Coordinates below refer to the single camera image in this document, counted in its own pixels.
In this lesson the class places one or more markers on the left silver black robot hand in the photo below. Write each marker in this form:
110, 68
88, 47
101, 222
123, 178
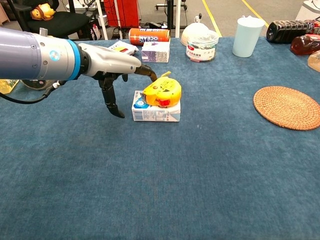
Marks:
107, 62

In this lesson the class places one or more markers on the yellow tape measure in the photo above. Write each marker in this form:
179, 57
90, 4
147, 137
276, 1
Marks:
165, 90

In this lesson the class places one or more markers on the white blue milk carton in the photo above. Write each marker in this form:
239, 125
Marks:
155, 115

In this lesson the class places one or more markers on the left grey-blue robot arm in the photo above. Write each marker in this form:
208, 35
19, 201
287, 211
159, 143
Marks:
25, 55

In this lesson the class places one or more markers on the white snack packet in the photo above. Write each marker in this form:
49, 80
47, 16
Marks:
125, 48

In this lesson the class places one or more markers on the orange drink can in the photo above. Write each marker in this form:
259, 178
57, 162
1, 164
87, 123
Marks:
140, 36

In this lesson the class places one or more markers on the purple white small carton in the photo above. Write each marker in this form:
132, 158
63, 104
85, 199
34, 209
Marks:
155, 53

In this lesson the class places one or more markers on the red cabinet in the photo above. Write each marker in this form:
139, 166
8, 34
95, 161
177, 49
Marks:
125, 12

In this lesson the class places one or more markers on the black office chair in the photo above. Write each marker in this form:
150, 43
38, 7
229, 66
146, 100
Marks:
57, 23

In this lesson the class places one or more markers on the glass jar with black lid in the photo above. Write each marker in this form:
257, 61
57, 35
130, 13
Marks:
37, 83

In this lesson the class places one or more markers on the black wheeled stand base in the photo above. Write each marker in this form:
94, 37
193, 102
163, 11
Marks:
160, 6

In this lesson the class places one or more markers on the yellow plush toy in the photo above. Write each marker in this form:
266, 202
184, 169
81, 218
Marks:
42, 11

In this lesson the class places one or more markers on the white upturned bowl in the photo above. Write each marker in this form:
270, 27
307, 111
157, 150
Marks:
192, 30

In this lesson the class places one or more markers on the clear jar with white lid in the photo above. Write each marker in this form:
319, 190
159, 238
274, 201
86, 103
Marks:
200, 51

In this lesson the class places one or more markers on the yellow liquid bottle green cap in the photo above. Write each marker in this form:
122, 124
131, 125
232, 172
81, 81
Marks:
6, 86

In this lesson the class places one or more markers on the light wooden furniture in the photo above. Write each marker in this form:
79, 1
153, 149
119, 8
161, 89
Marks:
3, 17

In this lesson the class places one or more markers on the blue tablecloth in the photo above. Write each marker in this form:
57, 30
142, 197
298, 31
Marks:
150, 175

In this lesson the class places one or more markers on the light blue plastic cup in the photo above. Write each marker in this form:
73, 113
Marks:
246, 37

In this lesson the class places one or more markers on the dark soy sauce bottle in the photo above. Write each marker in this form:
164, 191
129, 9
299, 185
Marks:
285, 31

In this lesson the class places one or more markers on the round woven rattan coaster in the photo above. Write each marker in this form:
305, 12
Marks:
287, 107

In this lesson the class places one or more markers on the red-brown bottle yellow cap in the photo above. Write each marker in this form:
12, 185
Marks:
305, 45

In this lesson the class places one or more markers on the white cabinet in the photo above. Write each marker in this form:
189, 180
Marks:
308, 11

